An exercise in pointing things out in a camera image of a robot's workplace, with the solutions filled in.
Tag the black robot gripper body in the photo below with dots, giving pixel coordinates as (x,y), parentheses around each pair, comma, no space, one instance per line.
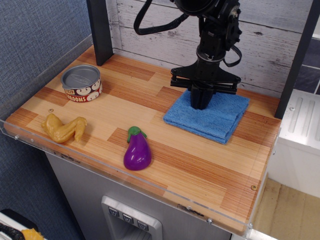
(205,75)

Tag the left black frame post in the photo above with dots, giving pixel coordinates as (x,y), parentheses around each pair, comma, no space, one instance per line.
(100,30)

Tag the blue cloth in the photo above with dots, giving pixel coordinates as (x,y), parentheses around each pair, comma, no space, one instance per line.
(217,122)

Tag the yellow toy chicken wing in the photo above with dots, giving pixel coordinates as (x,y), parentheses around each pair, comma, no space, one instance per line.
(60,132)

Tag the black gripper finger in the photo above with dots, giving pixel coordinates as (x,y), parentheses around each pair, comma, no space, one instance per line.
(195,97)
(206,96)

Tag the white appliance at right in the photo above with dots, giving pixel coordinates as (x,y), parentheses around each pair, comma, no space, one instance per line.
(295,161)

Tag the black frame post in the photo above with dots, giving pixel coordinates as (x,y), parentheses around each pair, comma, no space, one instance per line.
(302,48)
(100,30)

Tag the right black frame post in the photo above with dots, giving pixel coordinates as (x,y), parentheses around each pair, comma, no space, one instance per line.
(302,48)

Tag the yellow black object bottom left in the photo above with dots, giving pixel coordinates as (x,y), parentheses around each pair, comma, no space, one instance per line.
(14,226)

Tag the mushroom tin can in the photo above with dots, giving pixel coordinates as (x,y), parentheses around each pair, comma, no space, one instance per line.
(82,83)

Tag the purple toy eggplant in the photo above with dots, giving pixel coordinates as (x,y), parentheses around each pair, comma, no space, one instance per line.
(138,155)

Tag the grey cabinet with dispenser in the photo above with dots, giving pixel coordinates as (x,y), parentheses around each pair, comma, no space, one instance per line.
(84,190)

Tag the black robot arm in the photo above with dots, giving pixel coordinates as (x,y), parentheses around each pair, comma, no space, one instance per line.
(219,31)

